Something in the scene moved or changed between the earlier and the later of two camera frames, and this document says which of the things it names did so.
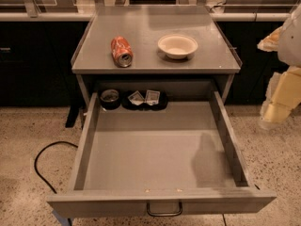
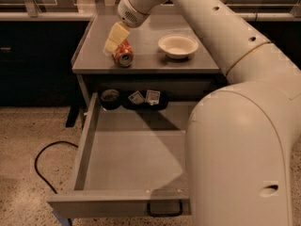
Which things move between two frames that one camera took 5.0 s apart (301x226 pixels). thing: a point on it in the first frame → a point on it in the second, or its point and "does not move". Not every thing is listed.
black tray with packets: x=145 y=100 does not move
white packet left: x=136 y=98 does not move
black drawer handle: x=164 y=214 does not move
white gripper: x=291 y=46 → x=131 y=12
